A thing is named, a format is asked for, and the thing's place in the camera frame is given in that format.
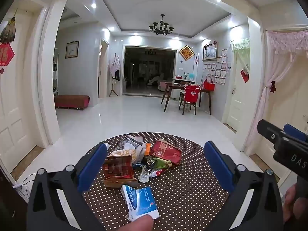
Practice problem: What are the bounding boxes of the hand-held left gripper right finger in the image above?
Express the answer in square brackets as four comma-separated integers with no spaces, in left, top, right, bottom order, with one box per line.
[203,141,284,231]

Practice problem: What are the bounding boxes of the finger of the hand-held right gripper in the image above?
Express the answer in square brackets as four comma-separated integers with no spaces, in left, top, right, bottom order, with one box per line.
[283,124,308,147]
[257,119,285,146]

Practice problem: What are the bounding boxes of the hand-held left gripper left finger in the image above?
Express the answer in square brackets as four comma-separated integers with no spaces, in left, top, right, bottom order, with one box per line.
[26,143,108,231]

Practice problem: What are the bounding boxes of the brown red paper bag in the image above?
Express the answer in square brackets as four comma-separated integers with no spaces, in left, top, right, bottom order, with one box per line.
[102,155,139,189]

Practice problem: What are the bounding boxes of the dark shiny wrapper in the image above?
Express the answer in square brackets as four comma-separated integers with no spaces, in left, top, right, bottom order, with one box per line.
[144,156,157,167]

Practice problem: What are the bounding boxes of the person's right hand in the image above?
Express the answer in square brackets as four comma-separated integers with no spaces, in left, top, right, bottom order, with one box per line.
[283,184,300,223]

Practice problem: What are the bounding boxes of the person's left hand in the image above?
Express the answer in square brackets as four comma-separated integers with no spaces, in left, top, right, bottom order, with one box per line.
[128,215,155,231]

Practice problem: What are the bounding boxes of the cream door behind curtain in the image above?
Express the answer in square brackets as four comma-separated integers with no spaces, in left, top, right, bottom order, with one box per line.
[265,53,308,175]

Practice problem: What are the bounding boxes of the white yellow crumpled bag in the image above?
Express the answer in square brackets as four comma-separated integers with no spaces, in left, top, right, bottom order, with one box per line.
[108,143,146,164]

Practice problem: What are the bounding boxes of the white door with red pendant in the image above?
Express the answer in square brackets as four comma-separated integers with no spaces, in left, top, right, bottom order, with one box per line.
[227,50,250,127]

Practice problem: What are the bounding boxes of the grey white crumpled packaging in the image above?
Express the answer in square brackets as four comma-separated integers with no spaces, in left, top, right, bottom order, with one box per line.
[117,134,145,150]

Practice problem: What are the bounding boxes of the clear plastic wrapper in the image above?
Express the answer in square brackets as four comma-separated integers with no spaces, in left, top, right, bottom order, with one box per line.
[138,166,151,183]

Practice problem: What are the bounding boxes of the red patterned bag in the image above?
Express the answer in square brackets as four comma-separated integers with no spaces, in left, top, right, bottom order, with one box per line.
[149,140,182,166]

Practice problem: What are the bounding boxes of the green wrapper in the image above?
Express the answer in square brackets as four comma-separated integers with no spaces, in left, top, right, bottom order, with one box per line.
[154,157,174,170]

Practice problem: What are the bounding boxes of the blue white medicine box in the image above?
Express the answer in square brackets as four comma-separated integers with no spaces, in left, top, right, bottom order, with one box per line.
[120,185,161,222]

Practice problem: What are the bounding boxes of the red door pendant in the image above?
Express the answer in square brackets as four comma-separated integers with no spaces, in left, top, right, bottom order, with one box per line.
[241,64,251,83]

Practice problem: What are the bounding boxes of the wooden chair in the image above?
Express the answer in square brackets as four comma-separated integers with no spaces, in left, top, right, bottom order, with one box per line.
[179,87,202,116]

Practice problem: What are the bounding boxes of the red upholstered bench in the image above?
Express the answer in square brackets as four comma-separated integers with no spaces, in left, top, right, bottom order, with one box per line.
[54,95,90,110]

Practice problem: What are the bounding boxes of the red chair cover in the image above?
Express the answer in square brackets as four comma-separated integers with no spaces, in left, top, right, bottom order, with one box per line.
[184,85,202,104]

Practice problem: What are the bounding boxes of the wooden coat stand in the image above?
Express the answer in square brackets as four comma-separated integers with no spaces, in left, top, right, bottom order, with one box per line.
[108,77,118,97]

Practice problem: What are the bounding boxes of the pink lace curtain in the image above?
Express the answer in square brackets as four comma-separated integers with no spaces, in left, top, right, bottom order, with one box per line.
[243,30,308,155]

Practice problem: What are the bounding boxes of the green lace valance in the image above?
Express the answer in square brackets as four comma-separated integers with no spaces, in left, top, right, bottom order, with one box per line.
[231,38,251,52]

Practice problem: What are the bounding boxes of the wooden dining table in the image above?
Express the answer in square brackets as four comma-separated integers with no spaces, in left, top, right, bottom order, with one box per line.
[161,82,212,115]

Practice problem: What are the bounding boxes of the white sideboard cabinet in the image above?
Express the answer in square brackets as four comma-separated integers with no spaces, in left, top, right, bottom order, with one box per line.
[173,77,201,101]

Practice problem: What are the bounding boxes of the white hallway door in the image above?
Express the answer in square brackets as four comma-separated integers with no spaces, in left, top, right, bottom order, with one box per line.
[98,38,110,99]

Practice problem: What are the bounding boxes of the pink sofa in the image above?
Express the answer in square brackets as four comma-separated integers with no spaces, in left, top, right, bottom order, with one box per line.
[160,79,174,91]

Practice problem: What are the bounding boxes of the large framed painting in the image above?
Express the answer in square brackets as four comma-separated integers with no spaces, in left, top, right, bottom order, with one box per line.
[203,42,219,61]

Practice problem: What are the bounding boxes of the white panel door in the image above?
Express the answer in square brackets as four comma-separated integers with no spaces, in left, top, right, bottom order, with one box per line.
[0,17,37,172]

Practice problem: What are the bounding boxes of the white shelf rack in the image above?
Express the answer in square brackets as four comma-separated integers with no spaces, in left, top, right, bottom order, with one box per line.
[52,49,59,97]

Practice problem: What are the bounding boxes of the white hanging garment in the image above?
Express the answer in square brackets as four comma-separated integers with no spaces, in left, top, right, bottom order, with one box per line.
[109,55,120,78]

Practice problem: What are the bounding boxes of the red diamond door sign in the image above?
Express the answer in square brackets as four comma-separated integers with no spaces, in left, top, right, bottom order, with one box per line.
[0,44,15,67]

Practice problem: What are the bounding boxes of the black chandelier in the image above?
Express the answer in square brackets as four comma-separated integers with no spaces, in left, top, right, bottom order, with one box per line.
[149,14,174,36]

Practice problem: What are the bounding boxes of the hanging broom ornament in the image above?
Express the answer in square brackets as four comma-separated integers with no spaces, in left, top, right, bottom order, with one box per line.
[0,8,19,44]

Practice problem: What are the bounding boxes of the floor cables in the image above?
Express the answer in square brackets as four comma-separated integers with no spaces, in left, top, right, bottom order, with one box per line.
[14,173,37,198]

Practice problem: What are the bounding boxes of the group of wall certificates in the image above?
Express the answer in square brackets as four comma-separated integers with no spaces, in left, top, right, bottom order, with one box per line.
[203,49,231,86]

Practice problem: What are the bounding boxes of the red diamond wall decoration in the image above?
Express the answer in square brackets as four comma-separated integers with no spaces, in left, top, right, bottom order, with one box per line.
[178,44,195,61]

